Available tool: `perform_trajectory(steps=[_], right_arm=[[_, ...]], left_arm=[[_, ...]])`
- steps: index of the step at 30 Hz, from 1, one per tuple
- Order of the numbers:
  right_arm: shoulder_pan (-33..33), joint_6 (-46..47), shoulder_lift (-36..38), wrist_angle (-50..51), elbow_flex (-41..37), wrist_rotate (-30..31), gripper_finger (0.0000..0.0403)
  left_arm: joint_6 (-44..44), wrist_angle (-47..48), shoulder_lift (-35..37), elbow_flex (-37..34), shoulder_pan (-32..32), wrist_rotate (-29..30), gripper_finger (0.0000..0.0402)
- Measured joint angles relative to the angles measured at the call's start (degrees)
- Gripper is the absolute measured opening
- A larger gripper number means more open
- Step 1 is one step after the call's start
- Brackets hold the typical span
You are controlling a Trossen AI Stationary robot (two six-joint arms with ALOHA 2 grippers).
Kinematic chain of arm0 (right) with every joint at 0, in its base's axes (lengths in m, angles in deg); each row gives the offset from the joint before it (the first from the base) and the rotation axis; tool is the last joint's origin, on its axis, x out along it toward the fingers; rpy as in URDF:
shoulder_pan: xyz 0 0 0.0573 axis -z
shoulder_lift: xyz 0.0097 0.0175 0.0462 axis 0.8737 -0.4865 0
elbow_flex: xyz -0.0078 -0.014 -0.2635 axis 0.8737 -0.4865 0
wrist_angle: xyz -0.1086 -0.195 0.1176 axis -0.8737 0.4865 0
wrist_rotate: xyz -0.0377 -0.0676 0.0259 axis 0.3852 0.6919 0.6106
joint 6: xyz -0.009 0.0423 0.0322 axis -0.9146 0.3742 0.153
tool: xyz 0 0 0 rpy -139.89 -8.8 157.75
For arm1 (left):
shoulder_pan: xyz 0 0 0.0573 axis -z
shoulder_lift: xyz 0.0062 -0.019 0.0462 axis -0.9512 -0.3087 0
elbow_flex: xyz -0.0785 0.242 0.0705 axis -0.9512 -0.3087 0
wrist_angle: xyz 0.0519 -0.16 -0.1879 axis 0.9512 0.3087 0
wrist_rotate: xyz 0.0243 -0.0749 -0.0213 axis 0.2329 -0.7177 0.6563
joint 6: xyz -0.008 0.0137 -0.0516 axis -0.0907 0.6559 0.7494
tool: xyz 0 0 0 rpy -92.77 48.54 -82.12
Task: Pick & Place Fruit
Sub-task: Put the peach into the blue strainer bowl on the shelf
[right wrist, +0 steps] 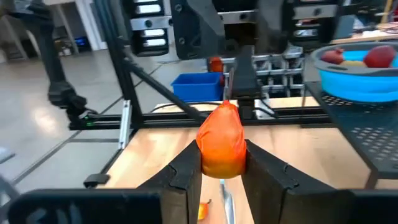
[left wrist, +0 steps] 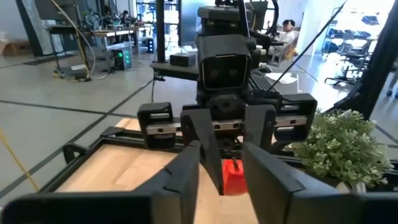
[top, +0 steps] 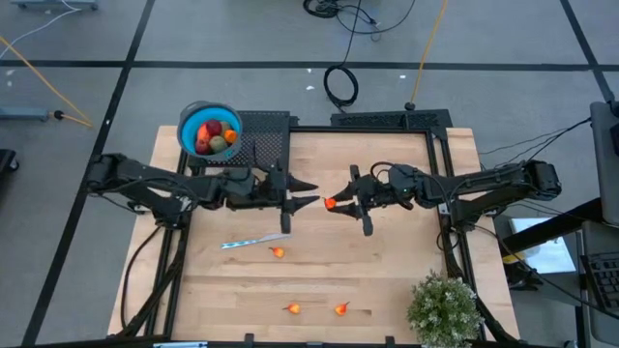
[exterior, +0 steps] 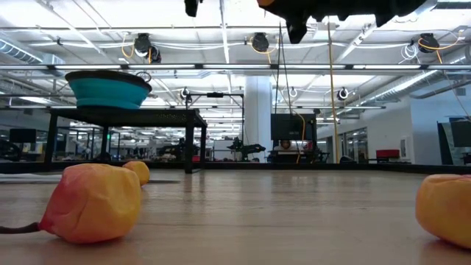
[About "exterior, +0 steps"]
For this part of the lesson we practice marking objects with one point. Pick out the black background robot arm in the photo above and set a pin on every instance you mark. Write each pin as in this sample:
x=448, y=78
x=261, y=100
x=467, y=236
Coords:
x=176, y=147
x=246, y=148

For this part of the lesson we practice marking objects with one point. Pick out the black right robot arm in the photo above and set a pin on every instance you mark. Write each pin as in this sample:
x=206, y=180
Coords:
x=397, y=7

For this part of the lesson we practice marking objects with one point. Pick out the thin black camera gantry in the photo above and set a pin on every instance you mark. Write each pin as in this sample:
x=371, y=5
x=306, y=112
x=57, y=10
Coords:
x=215, y=94

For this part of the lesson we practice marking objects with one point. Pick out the person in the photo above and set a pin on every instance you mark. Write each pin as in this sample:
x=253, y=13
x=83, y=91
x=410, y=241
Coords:
x=285, y=144

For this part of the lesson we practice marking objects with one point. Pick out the silver air duct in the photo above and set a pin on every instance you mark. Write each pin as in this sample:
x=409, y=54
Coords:
x=18, y=51
x=404, y=86

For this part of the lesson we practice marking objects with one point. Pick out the black display screen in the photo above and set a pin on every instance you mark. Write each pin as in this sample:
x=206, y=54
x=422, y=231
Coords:
x=290, y=127

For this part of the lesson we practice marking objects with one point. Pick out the white round column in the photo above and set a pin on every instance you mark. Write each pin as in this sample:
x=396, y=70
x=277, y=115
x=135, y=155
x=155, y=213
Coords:
x=257, y=110

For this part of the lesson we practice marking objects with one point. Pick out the teal collapsible colander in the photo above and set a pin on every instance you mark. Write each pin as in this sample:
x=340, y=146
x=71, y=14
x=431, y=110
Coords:
x=108, y=94

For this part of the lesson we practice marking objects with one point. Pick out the black perforated metal stand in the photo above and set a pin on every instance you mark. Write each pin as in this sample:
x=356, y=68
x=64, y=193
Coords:
x=125, y=117

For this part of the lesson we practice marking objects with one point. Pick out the long ceiling light bar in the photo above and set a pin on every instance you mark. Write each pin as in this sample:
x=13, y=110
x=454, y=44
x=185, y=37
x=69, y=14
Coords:
x=368, y=67

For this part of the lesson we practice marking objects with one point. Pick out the black upright panel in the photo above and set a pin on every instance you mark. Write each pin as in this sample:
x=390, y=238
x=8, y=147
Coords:
x=444, y=143

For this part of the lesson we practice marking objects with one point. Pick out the yellow orange toy pear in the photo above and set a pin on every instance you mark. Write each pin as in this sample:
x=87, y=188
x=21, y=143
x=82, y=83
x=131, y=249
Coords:
x=140, y=171
x=445, y=210
x=92, y=202

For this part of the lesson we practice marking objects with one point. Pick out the black computer monitor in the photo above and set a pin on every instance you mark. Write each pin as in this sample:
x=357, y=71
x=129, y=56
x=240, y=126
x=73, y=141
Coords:
x=463, y=133
x=22, y=135

